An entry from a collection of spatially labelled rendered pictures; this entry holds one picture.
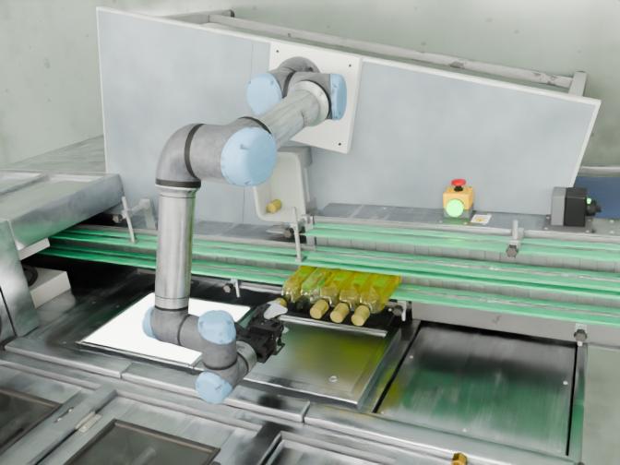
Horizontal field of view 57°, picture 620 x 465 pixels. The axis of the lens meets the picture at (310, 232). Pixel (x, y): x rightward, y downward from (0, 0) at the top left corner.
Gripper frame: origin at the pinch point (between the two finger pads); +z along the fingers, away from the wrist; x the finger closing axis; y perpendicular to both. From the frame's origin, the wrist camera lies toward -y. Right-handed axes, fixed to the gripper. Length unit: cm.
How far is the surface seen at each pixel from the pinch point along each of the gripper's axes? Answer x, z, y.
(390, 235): 16.1, 22.8, 24.3
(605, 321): 4, 19, 79
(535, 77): 48, 96, 52
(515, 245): 22, 16, 57
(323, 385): -10.9, -11.1, 18.4
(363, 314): 3.5, 1.5, 24.0
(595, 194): 20, 64, 74
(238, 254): 2.3, 22.1, -24.1
